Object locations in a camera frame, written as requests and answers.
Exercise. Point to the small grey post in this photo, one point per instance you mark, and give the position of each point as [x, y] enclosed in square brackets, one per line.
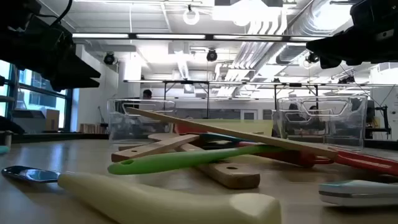
[7, 138]

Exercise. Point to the small blue silicone utensil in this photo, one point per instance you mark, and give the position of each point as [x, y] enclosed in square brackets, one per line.
[217, 137]

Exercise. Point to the yellow plastic bin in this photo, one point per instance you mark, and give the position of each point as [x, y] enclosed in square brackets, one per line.
[248, 126]

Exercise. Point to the black overhead light bar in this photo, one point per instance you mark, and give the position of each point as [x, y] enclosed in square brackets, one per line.
[171, 36]

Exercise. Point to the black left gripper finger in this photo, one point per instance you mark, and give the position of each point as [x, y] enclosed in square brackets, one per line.
[68, 67]
[71, 84]

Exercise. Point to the wooden spoon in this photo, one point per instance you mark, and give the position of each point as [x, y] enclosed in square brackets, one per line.
[230, 175]

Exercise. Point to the green silicone spoon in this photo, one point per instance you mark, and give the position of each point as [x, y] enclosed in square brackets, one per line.
[161, 161]

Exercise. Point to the long wooden spatula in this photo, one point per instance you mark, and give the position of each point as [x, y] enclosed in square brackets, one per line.
[217, 130]

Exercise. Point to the cardboard box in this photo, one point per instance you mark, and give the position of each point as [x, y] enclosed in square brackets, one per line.
[53, 119]

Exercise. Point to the black monitor stand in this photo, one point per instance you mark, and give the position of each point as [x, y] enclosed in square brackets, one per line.
[384, 124]

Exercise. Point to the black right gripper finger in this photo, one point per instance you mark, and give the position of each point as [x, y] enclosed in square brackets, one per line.
[345, 46]
[329, 63]

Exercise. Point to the light blue silicone spatula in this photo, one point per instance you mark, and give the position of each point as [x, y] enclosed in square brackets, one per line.
[3, 150]

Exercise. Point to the black monitor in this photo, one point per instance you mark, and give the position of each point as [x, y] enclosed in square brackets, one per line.
[370, 112]

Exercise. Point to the clear plastic bin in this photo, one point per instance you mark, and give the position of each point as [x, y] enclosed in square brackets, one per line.
[118, 130]
[357, 124]

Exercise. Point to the red silicone spoon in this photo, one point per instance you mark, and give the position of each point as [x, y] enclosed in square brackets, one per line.
[367, 163]

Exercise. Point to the black ceiling spotlight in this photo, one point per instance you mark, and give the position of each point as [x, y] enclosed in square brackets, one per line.
[312, 58]
[109, 58]
[211, 55]

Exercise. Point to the person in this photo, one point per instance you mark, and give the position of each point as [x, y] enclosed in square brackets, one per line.
[293, 108]
[314, 110]
[147, 94]

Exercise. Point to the silver ventilation duct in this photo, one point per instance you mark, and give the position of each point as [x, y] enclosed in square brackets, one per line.
[311, 25]

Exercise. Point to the window with dark frame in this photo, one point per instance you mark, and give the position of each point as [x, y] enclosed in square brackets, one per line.
[37, 102]

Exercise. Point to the black workstation frame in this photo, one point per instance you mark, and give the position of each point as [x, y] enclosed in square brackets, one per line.
[207, 99]
[275, 96]

